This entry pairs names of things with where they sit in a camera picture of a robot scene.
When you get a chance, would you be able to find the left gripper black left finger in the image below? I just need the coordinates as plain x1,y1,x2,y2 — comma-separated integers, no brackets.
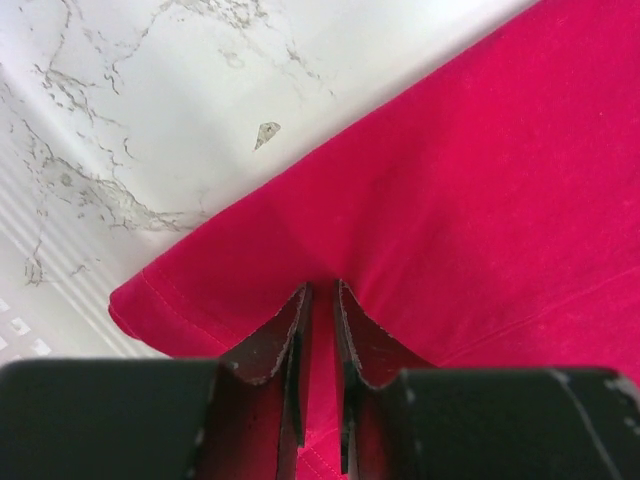
194,283,313,479

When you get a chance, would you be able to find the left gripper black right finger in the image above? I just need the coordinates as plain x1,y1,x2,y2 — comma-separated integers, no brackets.
333,279,435,479

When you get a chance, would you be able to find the crimson red t shirt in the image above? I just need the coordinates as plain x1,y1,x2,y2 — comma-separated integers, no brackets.
109,1,639,479

